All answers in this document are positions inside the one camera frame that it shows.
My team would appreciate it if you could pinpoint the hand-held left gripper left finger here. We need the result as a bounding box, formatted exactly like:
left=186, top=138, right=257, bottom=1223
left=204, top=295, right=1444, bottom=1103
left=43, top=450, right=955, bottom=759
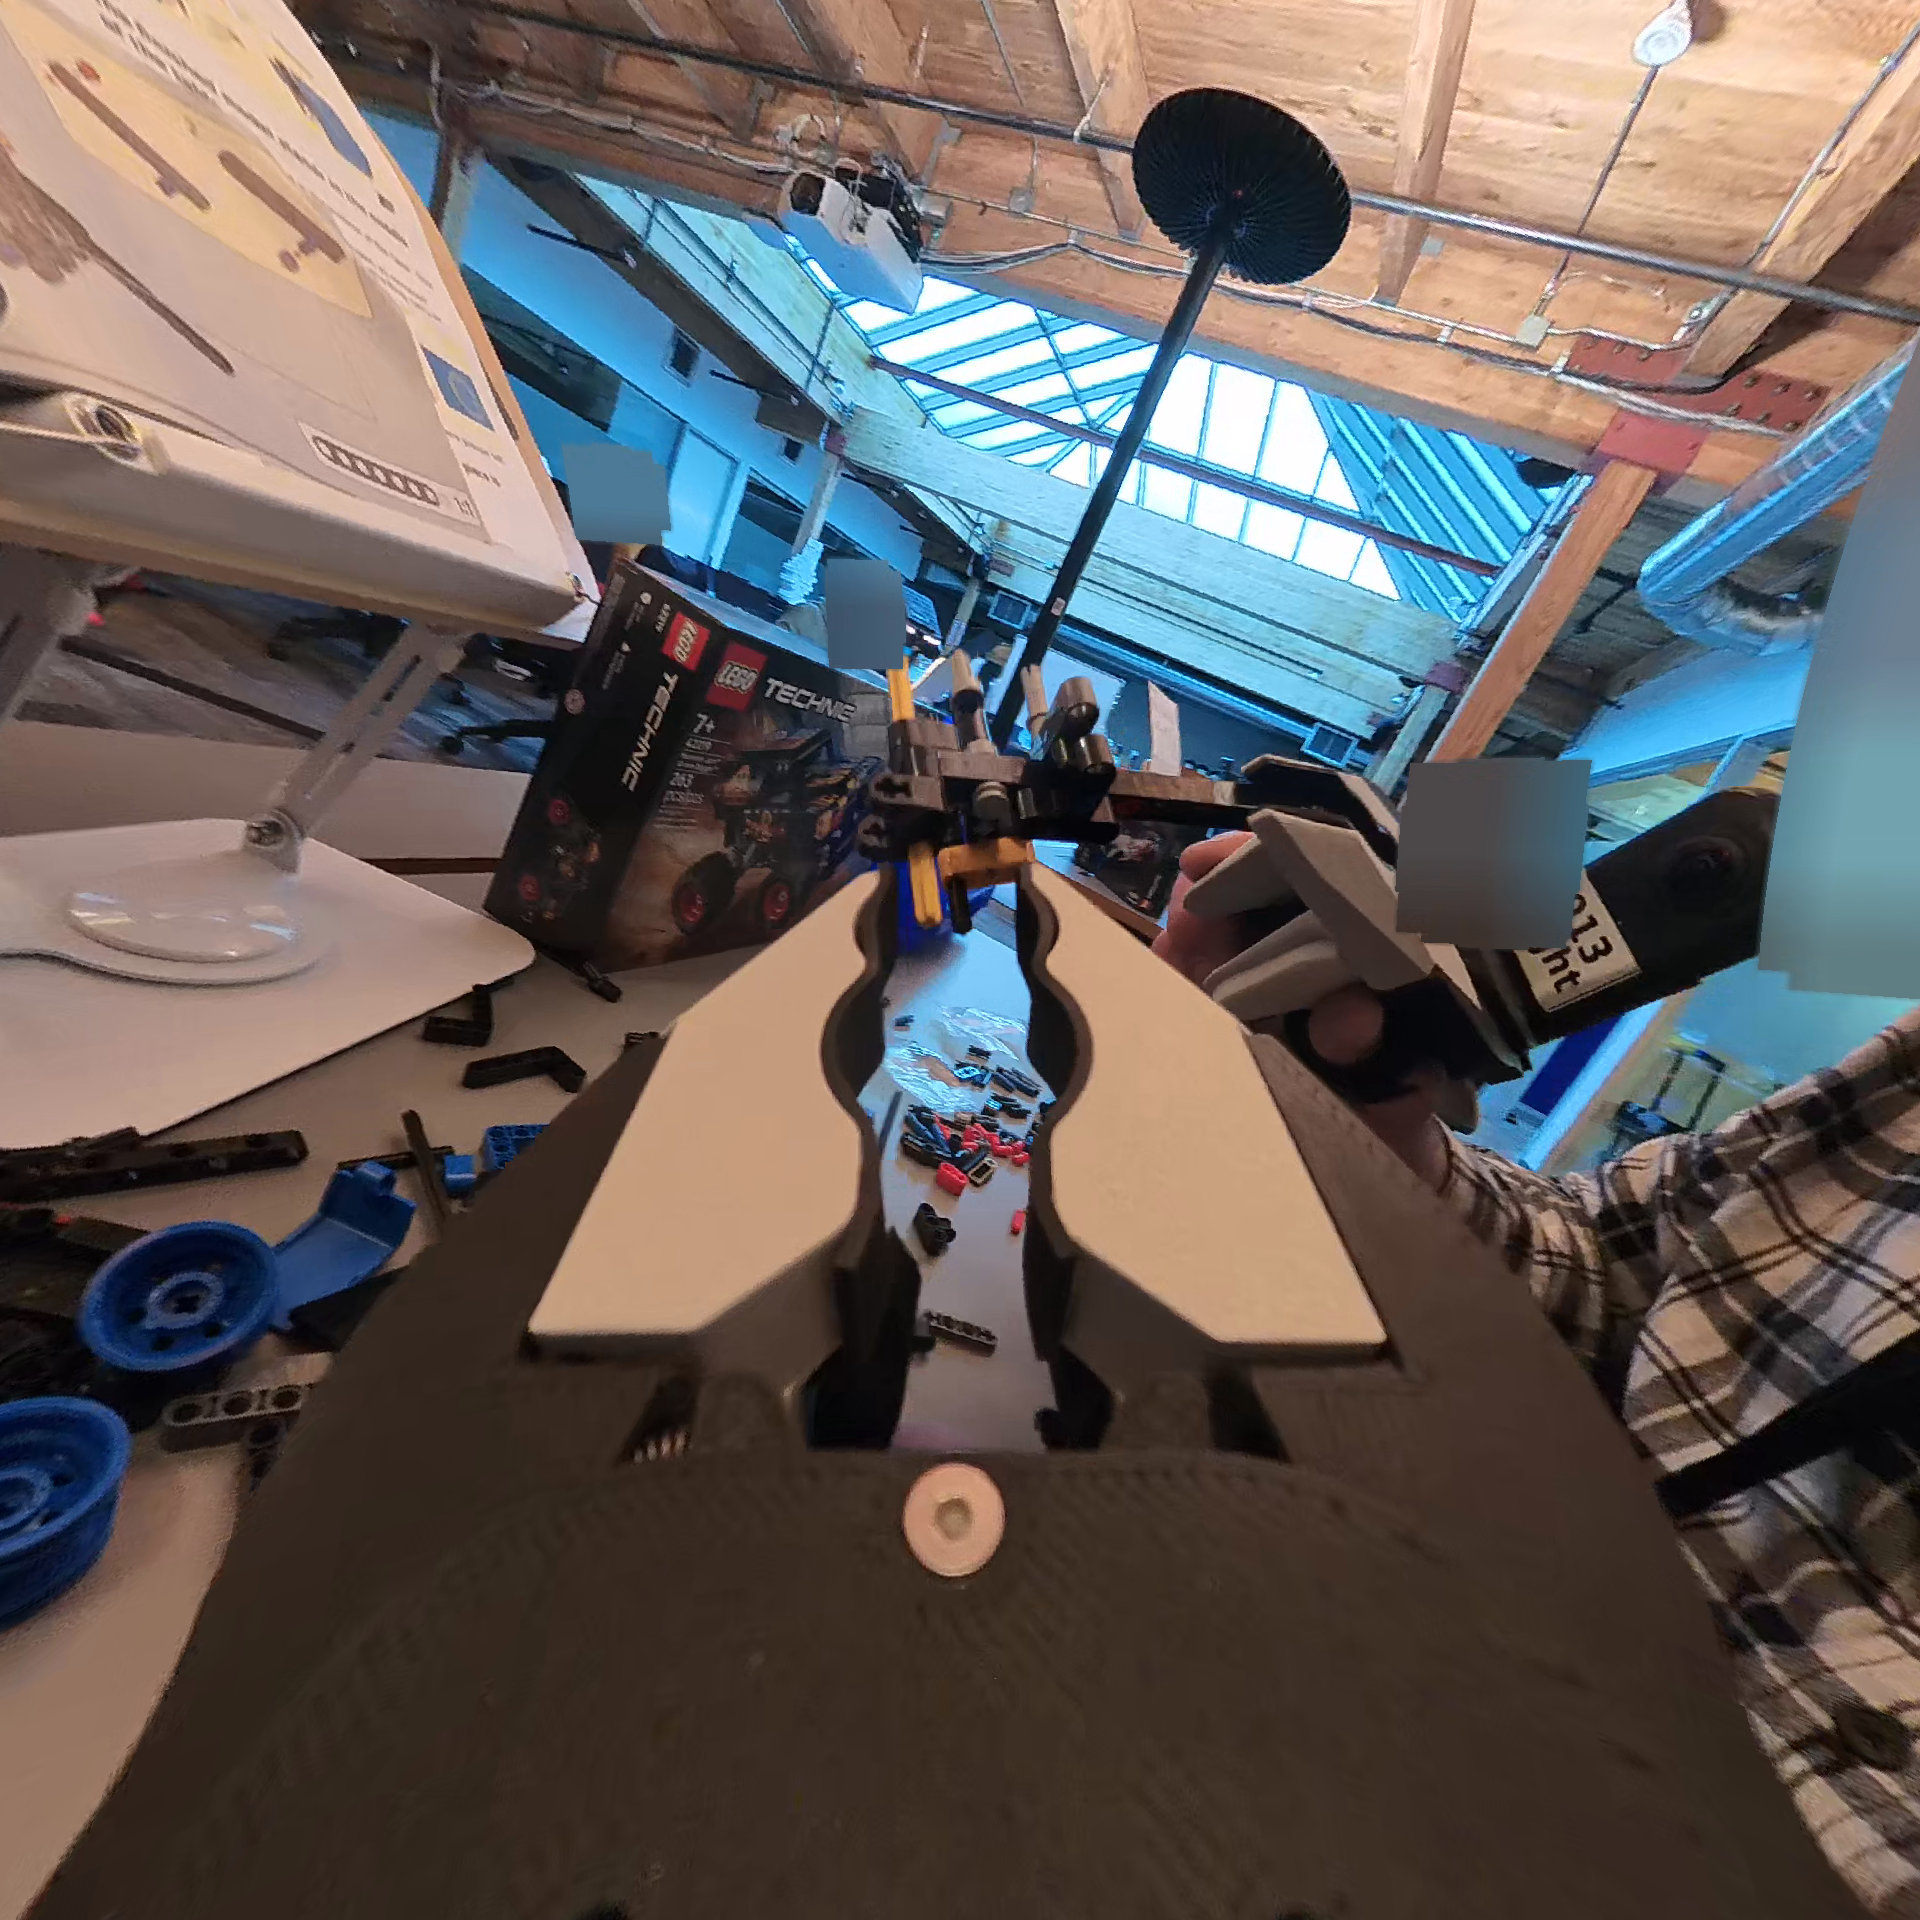
left=525, top=867, right=924, bottom=1449

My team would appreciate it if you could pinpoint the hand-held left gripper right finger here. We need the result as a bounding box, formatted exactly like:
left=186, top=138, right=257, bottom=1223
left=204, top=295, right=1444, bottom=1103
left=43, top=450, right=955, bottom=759
left=1018, top=867, right=1393, bottom=1449

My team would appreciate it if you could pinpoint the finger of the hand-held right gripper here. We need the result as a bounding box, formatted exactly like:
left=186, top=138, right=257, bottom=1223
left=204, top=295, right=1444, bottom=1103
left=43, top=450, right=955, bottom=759
left=1248, top=807, right=1521, bottom=1057
left=1235, top=754, right=1408, bottom=867

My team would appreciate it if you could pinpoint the toy brick assembly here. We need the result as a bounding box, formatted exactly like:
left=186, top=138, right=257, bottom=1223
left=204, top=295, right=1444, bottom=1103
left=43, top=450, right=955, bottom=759
left=861, top=660, right=1254, bottom=939

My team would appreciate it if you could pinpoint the instruction booklet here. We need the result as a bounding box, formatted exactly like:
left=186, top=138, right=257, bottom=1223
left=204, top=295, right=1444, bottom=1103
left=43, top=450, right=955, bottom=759
left=0, top=0, right=579, bottom=601

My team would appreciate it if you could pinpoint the person's right forearm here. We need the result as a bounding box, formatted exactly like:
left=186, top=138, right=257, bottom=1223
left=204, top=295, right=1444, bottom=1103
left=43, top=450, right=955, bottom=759
left=1424, top=1002, right=1920, bottom=1920

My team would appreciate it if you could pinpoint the grey desk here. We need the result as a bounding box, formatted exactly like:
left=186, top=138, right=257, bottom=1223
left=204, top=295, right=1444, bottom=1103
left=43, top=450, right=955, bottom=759
left=0, top=721, right=1187, bottom=1696

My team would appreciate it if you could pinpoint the person's right hand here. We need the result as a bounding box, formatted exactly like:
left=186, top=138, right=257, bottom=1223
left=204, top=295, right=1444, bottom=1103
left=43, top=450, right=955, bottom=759
left=1153, top=835, right=1483, bottom=1193

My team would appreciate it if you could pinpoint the pile of small toy pieces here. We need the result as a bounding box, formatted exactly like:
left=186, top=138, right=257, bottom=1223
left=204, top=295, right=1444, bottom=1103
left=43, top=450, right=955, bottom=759
left=892, top=1020, right=1051, bottom=1203

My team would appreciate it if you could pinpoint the blue curved toy panel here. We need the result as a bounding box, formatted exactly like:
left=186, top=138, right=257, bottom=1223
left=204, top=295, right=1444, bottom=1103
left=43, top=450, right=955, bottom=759
left=270, top=1161, right=418, bottom=1310

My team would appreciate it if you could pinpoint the black building toy box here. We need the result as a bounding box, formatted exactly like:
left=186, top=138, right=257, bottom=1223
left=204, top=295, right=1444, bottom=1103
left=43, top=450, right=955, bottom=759
left=488, top=555, right=904, bottom=976

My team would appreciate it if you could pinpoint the white book stand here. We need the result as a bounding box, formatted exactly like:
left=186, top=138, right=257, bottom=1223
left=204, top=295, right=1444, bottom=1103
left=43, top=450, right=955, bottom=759
left=0, top=359, right=602, bottom=1151

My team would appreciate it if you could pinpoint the heap of black blue beams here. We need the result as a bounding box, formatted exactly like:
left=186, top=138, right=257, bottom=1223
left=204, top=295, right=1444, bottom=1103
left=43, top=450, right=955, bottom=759
left=0, top=1111, right=452, bottom=1502

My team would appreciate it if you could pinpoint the blue toy wheel hub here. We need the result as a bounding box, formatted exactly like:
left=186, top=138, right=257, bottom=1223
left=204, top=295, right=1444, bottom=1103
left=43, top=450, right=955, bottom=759
left=78, top=1223, right=282, bottom=1392
left=0, top=1394, right=133, bottom=1633

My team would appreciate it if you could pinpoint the black pole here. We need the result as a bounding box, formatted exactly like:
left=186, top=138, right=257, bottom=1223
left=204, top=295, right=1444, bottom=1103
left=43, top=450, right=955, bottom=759
left=982, top=87, right=1354, bottom=752

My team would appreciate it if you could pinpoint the silver air duct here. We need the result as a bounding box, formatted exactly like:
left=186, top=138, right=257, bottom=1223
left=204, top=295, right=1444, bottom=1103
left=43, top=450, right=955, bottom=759
left=1640, top=336, right=1920, bottom=649

